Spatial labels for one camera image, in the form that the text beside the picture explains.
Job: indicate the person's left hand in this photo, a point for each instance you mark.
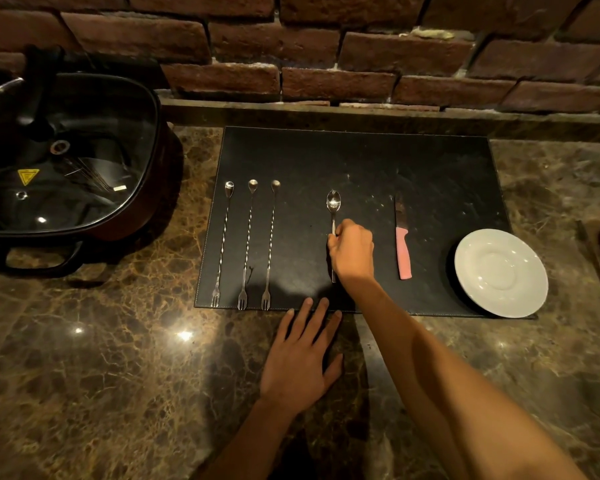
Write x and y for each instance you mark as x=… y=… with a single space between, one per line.
x=295 y=369

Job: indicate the person's right hand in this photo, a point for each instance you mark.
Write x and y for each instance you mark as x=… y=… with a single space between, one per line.
x=352 y=254

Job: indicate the person's right fingers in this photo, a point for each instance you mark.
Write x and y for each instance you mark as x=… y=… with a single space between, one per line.
x=342 y=234

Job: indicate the person's left little finger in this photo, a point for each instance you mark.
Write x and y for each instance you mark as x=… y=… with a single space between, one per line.
x=286 y=327

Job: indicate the person's left thumb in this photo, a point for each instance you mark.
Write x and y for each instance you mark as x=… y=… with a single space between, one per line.
x=334 y=372

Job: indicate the person's left middle finger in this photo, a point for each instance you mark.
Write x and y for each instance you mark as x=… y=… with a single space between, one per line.
x=320 y=319

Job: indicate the silver teaspoon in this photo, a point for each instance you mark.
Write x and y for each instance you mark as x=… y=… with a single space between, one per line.
x=333 y=200

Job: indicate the person's left forearm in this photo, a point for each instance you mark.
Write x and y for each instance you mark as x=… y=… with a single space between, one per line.
x=250 y=444

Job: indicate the person's right forearm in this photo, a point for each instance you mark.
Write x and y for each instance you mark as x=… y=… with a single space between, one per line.
x=450 y=394

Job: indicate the twisted bar spoon with fork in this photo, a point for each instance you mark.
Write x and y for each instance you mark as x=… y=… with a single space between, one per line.
x=248 y=239
x=223 y=239
x=271 y=239

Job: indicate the black leather placemat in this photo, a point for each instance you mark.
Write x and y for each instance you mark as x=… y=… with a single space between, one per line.
x=305 y=154

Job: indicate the white saucer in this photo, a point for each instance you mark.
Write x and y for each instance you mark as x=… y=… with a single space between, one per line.
x=500 y=272

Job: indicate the dark red electric pot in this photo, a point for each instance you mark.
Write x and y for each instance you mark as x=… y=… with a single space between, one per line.
x=160 y=194

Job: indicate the glass pot lid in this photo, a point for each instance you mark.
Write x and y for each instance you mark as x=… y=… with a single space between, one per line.
x=90 y=144

